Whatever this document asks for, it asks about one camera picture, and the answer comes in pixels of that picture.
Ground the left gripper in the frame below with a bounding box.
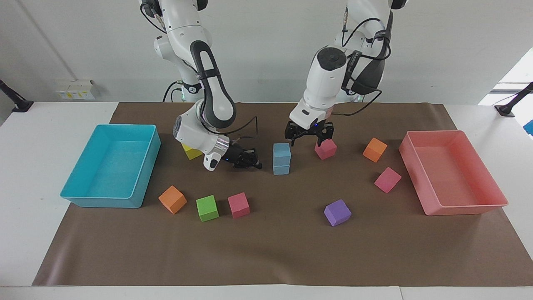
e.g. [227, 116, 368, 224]
[285, 120, 335, 147]

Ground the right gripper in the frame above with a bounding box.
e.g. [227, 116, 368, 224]
[227, 143, 247, 168]

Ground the pink block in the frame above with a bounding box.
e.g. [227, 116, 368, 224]
[227, 192, 251, 219]
[374, 167, 402, 194]
[314, 139, 338, 161]

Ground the light blue block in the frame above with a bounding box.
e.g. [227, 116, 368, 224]
[272, 157, 291, 176]
[272, 142, 291, 160]

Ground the yellow block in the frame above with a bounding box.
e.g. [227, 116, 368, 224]
[182, 143, 204, 160]

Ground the green block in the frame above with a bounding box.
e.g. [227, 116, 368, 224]
[196, 195, 219, 223]

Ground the orange block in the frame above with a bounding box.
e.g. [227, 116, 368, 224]
[158, 185, 187, 215]
[362, 137, 388, 163]

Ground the purple block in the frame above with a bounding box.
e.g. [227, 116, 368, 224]
[324, 199, 352, 227]

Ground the cyan plastic bin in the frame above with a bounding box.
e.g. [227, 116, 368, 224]
[60, 124, 162, 209]

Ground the pink plastic bin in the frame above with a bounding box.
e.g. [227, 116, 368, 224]
[399, 130, 509, 216]

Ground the black stand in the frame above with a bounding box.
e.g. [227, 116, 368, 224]
[494, 81, 533, 118]
[0, 79, 34, 113]

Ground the black cable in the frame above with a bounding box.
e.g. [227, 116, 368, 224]
[332, 88, 383, 117]
[162, 80, 184, 103]
[217, 115, 259, 146]

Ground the white wall socket box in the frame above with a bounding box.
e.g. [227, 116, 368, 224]
[55, 79, 97, 101]

